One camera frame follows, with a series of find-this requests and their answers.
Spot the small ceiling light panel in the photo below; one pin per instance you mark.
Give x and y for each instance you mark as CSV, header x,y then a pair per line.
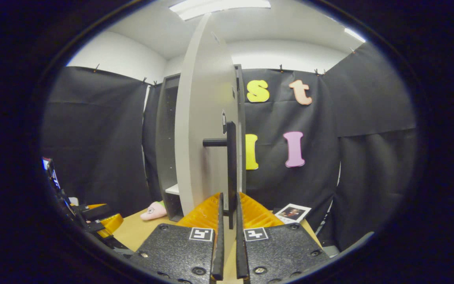
x,y
354,34

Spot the dark grey cabinet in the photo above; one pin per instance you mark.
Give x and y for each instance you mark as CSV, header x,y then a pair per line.
x,y
168,138

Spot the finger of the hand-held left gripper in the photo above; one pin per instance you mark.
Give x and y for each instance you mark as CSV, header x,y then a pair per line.
x,y
112,223

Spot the white-framed photo card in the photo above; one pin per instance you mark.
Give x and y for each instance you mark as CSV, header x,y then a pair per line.
x,y
293,213

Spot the black backdrop cloth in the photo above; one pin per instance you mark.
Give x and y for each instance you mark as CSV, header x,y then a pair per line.
x,y
93,138

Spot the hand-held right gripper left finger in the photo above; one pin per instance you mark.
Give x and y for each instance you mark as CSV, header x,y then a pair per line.
x,y
219,252

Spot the pink plush toy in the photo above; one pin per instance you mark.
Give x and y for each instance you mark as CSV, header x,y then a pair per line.
x,y
154,211

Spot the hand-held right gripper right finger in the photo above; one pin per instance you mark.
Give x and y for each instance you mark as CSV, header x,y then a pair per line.
x,y
240,252

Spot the large ceiling light panel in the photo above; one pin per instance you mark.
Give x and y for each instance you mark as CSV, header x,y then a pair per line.
x,y
219,8

